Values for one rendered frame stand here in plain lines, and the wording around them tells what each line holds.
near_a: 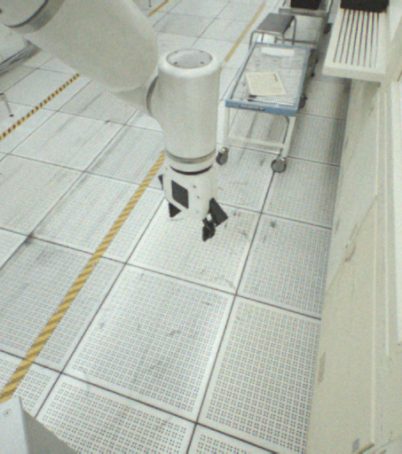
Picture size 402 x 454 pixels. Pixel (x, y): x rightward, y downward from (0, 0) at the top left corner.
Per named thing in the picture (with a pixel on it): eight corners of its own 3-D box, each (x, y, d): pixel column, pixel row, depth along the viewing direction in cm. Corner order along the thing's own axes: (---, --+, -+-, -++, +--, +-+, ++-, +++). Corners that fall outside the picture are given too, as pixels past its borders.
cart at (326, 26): (282, 26, 409) (291, -26, 373) (331, 32, 398) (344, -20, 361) (264, 60, 351) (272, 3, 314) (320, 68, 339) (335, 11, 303)
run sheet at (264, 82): (242, 72, 234) (243, 70, 232) (279, 71, 235) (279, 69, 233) (249, 96, 213) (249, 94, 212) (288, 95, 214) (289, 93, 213)
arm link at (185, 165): (151, 142, 57) (153, 158, 59) (190, 166, 53) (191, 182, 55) (188, 121, 61) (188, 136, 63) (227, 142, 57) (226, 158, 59)
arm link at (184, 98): (149, 141, 57) (190, 166, 53) (138, 55, 47) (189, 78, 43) (186, 120, 61) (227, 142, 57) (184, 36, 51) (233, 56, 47)
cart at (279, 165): (243, 97, 305) (249, 35, 269) (305, 105, 295) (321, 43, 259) (215, 167, 243) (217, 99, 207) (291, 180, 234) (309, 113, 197)
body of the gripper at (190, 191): (152, 151, 59) (158, 200, 68) (197, 178, 55) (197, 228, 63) (185, 132, 63) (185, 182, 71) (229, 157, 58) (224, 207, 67)
